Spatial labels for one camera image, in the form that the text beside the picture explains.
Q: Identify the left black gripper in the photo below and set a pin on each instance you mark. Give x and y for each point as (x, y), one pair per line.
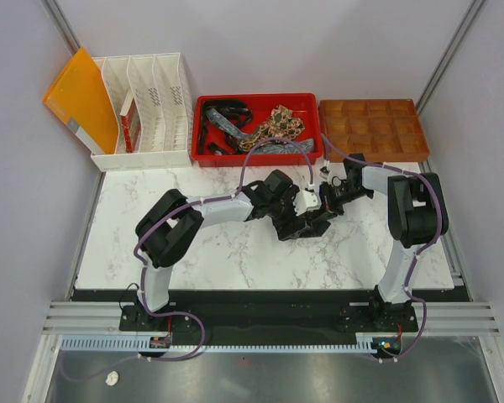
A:
(283, 227)

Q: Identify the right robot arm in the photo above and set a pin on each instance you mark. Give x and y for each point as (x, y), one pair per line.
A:
(416, 219)

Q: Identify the grey cable duct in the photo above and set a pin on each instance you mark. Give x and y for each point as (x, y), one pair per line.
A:
(136, 343)

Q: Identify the brown blue patterned tie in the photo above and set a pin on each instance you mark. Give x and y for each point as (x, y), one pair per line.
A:
(315, 224)

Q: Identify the aluminium frame rail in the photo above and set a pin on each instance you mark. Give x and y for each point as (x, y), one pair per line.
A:
(443, 319)

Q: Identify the white crumpled paper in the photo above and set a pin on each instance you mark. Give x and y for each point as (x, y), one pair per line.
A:
(112, 378)

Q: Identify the light blue paisley tie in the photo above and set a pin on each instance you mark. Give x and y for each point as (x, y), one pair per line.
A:
(285, 146)

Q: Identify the red plastic tray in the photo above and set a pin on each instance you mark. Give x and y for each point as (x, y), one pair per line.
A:
(304, 105)

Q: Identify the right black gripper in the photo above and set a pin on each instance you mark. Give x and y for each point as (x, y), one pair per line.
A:
(328, 202)

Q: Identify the red book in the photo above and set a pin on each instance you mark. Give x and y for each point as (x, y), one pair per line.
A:
(130, 121)

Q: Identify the black dark tie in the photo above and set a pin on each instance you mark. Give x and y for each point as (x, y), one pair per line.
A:
(229, 116)

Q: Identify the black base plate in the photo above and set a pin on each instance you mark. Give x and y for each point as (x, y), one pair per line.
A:
(240, 313)

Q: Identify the floral beige green tie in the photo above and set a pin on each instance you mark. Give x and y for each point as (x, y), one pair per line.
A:
(282, 123)

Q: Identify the orange folder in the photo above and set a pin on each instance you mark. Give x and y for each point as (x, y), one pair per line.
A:
(79, 99)

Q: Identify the white file organizer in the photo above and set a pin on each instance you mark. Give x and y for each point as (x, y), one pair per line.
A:
(163, 100)

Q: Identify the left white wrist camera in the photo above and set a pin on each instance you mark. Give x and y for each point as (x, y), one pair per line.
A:
(306, 201)

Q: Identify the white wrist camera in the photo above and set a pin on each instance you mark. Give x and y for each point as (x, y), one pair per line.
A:
(325, 173)
(306, 201)

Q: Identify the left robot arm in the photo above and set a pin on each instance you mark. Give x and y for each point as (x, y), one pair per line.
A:
(166, 232)

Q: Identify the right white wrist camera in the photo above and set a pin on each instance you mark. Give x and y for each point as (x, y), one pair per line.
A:
(325, 173)

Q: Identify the orange compartment tray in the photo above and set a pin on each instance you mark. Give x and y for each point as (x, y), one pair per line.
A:
(382, 130)

